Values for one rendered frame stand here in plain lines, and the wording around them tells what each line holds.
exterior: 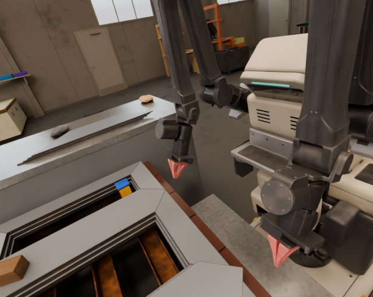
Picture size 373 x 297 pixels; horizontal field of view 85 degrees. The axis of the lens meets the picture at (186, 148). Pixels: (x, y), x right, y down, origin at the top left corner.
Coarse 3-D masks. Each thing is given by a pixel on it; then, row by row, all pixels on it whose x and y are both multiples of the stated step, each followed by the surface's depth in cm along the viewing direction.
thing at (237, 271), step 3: (228, 267) 57; (231, 267) 56; (234, 267) 56; (237, 267) 56; (240, 267) 56; (231, 270) 56; (234, 270) 55; (237, 270) 55; (240, 270) 55; (234, 273) 55; (237, 273) 55; (240, 273) 55; (237, 276) 54; (240, 276) 54; (240, 279) 53; (240, 282) 53
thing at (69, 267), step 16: (128, 176) 107; (96, 192) 101; (112, 192) 104; (64, 208) 95; (80, 208) 98; (32, 224) 91; (48, 224) 93; (144, 224) 79; (160, 224) 77; (16, 240) 88; (112, 240) 74; (128, 240) 77; (0, 256) 76; (80, 256) 70; (96, 256) 72; (176, 256) 67; (48, 272) 66; (64, 272) 68; (32, 288) 65; (48, 288) 67
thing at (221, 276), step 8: (200, 264) 59; (208, 264) 58; (216, 264) 58; (208, 272) 56; (216, 272) 56; (224, 272) 56; (232, 272) 55; (216, 280) 54; (224, 280) 54; (232, 280) 53; (216, 288) 53; (224, 288) 52; (232, 288) 52; (240, 288) 52; (224, 296) 51; (232, 296) 50; (240, 296) 50
